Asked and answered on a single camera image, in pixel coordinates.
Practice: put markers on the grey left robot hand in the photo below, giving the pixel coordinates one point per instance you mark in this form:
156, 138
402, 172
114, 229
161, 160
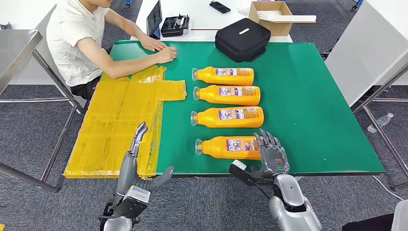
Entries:
127, 172

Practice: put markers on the black plastic tool tray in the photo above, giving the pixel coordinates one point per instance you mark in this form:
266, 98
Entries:
173, 27

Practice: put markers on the person's left hand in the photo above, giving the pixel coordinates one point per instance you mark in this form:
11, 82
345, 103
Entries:
153, 43

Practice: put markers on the stainless steel table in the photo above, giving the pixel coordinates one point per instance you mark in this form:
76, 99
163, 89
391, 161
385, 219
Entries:
16, 47

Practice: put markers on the white table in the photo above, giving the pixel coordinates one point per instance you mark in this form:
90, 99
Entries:
197, 19

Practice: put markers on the orange detergent bottle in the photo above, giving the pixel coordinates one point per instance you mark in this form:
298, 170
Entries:
223, 99
223, 79
216, 148
210, 120

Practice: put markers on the dark tablet with stand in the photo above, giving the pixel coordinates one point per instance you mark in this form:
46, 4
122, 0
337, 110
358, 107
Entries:
154, 19

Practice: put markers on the person's right hand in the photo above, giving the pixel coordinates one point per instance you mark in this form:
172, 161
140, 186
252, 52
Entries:
165, 55

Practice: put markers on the small dark object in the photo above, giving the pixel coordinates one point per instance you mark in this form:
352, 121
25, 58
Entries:
4, 26

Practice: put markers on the person's hand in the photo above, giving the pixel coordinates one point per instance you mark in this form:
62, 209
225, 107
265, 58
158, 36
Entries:
165, 55
153, 43

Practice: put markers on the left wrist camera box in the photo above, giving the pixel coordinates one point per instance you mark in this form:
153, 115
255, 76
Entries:
137, 194

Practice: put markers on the blue caster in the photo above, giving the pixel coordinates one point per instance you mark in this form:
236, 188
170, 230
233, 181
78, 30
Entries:
128, 3
357, 3

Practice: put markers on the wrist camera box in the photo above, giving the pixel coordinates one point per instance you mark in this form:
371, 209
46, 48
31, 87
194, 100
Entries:
137, 194
239, 172

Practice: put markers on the white foam sheet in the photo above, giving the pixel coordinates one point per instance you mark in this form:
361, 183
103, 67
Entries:
296, 18

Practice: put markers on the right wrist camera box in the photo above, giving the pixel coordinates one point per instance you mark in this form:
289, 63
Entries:
239, 172

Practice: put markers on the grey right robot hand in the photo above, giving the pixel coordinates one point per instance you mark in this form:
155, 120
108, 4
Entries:
274, 159

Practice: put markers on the steel table frame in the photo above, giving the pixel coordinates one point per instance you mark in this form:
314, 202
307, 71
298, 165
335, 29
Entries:
392, 100

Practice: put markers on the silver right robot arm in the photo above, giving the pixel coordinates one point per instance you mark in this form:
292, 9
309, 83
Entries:
293, 210

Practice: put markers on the clear plastic water bottle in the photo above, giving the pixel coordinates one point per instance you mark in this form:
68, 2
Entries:
382, 121

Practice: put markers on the person's right forearm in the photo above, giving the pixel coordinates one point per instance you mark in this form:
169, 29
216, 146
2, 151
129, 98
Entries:
134, 65

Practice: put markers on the brown cardboard box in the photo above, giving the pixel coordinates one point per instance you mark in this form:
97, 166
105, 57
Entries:
280, 28

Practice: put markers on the person's left forearm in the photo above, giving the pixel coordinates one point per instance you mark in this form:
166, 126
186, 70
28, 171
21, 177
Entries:
134, 30

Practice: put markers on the black zip case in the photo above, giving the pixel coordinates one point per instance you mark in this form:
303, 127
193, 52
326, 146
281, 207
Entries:
236, 44

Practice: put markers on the yellow taped cardboard sheet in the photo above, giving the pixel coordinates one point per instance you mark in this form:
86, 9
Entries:
105, 127

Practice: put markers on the black smartphone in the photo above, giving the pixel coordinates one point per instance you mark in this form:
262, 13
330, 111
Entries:
220, 7

